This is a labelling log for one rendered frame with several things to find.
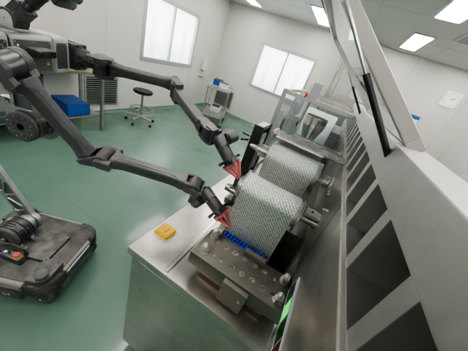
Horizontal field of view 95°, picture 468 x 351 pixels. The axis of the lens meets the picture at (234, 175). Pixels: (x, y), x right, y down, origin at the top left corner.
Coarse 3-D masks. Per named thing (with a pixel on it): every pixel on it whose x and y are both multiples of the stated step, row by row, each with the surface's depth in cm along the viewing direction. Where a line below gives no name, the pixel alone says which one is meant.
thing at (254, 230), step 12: (240, 204) 89; (240, 216) 91; (252, 216) 89; (228, 228) 97; (240, 228) 94; (252, 228) 91; (264, 228) 88; (276, 228) 85; (240, 240) 96; (252, 240) 93; (264, 240) 90; (276, 240) 87; (264, 252) 92
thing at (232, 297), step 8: (224, 280) 78; (224, 288) 78; (232, 288) 76; (240, 288) 77; (216, 296) 82; (224, 296) 79; (232, 296) 77; (240, 296) 75; (224, 304) 81; (232, 304) 79; (240, 304) 77
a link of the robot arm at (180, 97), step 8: (176, 80) 111; (176, 88) 109; (176, 96) 109; (184, 96) 107; (184, 104) 104; (192, 104) 104; (192, 112) 99; (200, 112) 101; (192, 120) 100; (200, 120) 95; (208, 120) 96; (200, 128) 96; (200, 136) 96; (208, 136) 94
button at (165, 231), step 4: (164, 224) 103; (168, 224) 104; (160, 228) 100; (164, 228) 101; (168, 228) 102; (172, 228) 103; (156, 232) 99; (160, 232) 99; (164, 232) 100; (168, 232) 100; (172, 232) 101; (160, 236) 99; (164, 236) 98; (168, 236) 98
